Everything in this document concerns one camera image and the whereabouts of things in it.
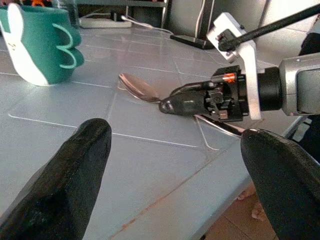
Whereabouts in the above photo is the thin finger of the black right gripper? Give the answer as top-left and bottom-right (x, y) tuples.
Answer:
(169, 81), (217, 98)

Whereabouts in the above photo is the thick finger of the black right gripper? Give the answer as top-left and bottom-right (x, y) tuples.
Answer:
(158, 92), (209, 117)

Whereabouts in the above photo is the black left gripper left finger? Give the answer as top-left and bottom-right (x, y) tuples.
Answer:
(0, 118), (113, 240)

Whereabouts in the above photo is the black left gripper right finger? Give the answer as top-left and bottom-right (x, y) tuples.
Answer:
(240, 128), (320, 240)

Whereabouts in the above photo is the silver metal spoon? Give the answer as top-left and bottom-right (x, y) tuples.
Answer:
(118, 72), (247, 138)

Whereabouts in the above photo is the white power strip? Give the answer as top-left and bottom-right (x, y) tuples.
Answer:
(79, 16), (133, 29)

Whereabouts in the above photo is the green cup with white bunny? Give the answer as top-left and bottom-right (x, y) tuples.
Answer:
(0, 2), (85, 87)

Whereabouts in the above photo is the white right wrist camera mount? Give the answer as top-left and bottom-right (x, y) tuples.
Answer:
(206, 12), (278, 121)

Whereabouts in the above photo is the white power cable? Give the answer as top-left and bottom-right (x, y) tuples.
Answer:
(120, 15), (175, 35)

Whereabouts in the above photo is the grey metal shelf frame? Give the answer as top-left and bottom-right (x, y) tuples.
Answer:
(74, 0), (170, 29)

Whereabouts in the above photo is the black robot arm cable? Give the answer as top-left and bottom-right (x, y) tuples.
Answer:
(217, 3), (320, 52)

